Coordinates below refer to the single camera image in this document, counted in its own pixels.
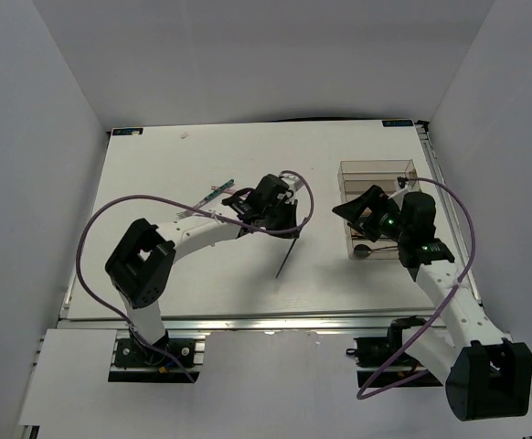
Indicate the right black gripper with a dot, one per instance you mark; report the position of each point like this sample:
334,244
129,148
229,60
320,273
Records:
376,201

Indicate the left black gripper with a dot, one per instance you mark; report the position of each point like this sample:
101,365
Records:
289,206

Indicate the black spoon short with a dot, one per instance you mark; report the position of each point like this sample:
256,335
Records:
362,251

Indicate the purple chopstick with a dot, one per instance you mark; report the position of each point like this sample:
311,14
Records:
286,257

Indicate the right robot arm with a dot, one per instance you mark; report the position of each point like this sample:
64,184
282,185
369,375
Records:
484,373

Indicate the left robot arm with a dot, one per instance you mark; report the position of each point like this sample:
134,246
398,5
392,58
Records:
140,264

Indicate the clear plastic organizer tray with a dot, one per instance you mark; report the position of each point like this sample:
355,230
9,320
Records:
356,176

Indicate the right blue corner label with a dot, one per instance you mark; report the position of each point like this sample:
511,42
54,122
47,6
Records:
397,123

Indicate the blue corner label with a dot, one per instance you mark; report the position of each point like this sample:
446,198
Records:
127,131
397,123

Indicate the left blue corner label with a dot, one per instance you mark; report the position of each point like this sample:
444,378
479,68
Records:
127,131

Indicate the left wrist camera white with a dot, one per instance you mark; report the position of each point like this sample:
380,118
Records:
294,182

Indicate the green handled fork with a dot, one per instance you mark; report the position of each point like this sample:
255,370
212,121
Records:
215,192

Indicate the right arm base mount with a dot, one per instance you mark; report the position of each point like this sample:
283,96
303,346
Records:
370,353

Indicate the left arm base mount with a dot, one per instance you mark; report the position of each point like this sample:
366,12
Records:
179,362

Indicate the aluminium table rail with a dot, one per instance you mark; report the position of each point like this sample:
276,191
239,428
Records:
325,322

